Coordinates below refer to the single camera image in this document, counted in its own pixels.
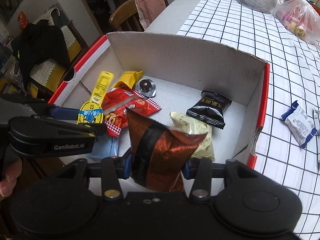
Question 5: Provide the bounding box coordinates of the silver chocolate ball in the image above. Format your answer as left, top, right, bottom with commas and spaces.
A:
136, 79, 156, 98

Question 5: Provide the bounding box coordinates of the cream snack packet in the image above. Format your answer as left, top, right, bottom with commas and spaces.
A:
170, 112, 215, 162

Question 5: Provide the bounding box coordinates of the white and blue snack packet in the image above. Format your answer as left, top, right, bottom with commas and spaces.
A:
281, 101, 317, 148

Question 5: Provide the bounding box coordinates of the light blue packet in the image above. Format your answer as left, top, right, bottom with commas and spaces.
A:
86, 134, 119, 161

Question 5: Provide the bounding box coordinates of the copper brown foil packet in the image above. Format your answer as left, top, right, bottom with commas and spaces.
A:
126, 109, 206, 192

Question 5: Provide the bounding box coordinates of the yellow minion snack packet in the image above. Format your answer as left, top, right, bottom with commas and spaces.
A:
76, 71, 114, 124

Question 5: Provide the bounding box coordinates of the left wooden chair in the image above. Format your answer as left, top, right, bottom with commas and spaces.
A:
109, 0, 170, 32

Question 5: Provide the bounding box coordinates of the person's left hand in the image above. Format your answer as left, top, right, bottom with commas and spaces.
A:
0, 158, 22, 197

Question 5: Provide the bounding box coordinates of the red and white cardboard box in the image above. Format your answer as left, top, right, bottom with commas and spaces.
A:
50, 32, 270, 167

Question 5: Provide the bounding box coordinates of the black snack packet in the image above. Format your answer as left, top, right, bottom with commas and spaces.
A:
186, 90, 232, 129

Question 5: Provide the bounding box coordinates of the red noodle snack packet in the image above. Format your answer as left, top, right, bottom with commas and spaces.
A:
101, 87, 162, 138

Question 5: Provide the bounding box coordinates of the pink towel on chair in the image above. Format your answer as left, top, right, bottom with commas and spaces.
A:
134, 0, 166, 30

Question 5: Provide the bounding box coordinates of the green snack bar packet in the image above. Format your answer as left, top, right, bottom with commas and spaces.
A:
313, 108, 320, 161

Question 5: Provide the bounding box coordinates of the small yellow snack packet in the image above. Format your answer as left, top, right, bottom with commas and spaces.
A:
112, 70, 144, 89

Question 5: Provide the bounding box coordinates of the clear bag of pink snacks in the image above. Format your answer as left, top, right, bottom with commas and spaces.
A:
271, 0, 319, 44

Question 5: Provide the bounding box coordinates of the black garment on chair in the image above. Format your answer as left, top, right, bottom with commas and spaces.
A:
11, 20, 71, 85

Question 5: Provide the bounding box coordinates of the white grid tablecloth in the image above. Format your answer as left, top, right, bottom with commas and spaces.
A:
176, 0, 320, 240

